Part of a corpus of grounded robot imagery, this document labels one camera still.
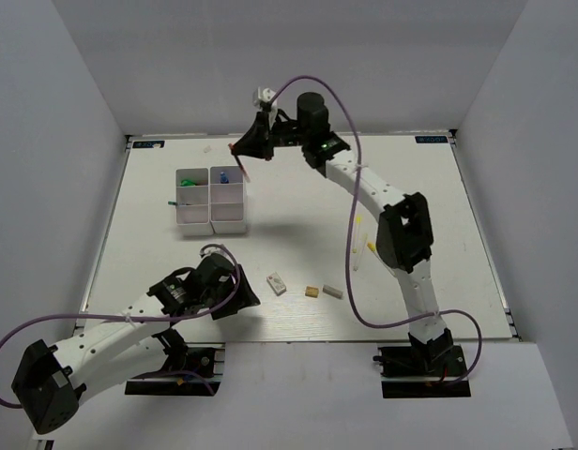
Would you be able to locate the tan eraser block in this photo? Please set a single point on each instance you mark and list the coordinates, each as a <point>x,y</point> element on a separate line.
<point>312,292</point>

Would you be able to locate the green black highlighter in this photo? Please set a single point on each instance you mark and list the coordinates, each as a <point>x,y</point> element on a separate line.
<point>188,183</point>

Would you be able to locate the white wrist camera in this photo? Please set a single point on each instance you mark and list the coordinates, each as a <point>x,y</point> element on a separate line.
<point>211,248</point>
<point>263,98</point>

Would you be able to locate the grey eraser block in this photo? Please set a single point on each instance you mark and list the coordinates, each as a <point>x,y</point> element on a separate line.
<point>332,291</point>

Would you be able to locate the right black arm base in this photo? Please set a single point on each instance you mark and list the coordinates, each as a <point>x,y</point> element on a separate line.
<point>403,378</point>

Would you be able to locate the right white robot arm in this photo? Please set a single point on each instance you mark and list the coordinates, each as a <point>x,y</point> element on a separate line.
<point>404,236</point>

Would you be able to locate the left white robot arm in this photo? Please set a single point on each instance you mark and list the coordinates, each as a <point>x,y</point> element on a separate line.
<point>53,381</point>

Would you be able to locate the white right compartment container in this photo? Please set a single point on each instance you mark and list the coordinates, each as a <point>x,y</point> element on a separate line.
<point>228,202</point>

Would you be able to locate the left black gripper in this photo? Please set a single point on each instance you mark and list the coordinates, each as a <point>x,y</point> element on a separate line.
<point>245,296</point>

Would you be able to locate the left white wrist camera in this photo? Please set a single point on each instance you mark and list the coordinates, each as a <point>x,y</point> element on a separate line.
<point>211,248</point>

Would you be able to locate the blue table label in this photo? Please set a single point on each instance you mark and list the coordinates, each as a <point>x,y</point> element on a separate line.
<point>148,144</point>
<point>421,139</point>

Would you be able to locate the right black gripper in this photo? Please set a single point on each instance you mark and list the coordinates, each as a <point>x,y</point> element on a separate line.
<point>254,142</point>

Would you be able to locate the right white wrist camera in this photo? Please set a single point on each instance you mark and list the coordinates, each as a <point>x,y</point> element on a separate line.
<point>263,98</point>

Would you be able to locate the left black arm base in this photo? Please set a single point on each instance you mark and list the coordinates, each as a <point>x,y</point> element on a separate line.
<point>196,372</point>

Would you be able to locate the left blue table label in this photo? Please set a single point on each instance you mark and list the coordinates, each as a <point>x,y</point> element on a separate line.
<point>148,144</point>

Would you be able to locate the white compartment container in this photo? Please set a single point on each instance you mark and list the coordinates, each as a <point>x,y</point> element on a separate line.
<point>193,220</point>
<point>228,202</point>

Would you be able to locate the right blue table label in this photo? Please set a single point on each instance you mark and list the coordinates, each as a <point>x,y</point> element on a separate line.
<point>421,139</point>

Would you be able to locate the red gel pen refill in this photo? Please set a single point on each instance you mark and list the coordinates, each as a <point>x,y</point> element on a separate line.
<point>239,164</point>

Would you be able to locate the white left compartment container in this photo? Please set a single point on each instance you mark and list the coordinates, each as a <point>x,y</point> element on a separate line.
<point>193,220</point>

